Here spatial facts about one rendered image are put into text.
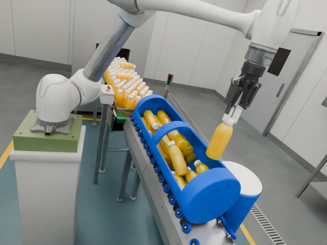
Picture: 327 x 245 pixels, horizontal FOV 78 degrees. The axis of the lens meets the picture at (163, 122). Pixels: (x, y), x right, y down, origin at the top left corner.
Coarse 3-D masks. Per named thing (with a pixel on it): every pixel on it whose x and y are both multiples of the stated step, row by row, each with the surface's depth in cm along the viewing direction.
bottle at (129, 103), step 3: (129, 99) 174; (132, 99) 176; (126, 102) 175; (129, 102) 174; (132, 102) 175; (126, 105) 176; (129, 105) 175; (132, 105) 177; (126, 108) 177; (129, 108) 176; (132, 108) 180; (126, 114) 179
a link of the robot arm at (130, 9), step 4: (108, 0) 78; (112, 0) 76; (116, 0) 75; (120, 0) 74; (124, 0) 74; (128, 0) 73; (132, 0) 73; (116, 4) 78; (120, 4) 77; (124, 4) 75; (128, 4) 75; (132, 4) 74; (124, 8) 81; (128, 8) 78; (132, 8) 77; (136, 8) 76; (132, 12) 86
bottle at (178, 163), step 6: (174, 144) 108; (168, 150) 107; (174, 150) 105; (180, 150) 106; (174, 156) 104; (180, 156) 104; (174, 162) 103; (180, 162) 102; (174, 168) 103; (180, 168) 101; (186, 168) 102; (180, 174) 100
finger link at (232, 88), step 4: (236, 80) 69; (232, 84) 71; (236, 84) 70; (232, 88) 71; (236, 88) 71; (228, 92) 73; (232, 92) 71; (228, 96) 73; (232, 96) 72; (228, 100) 73; (228, 104) 73
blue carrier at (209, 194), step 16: (160, 96) 148; (176, 112) 132; (144, 128) 128; (160, 128) 115; (176, 128) 112; (192, 144) 128; (160, 160) 105; (208, 160) 113; (208, 176) 82; (224, 176) 82; (176, 192) 89; (192, 192) 80; (208, 192) 81; (224, 192) 86; (192, 208) 83; (208, 208) 88; (224, 208) 93
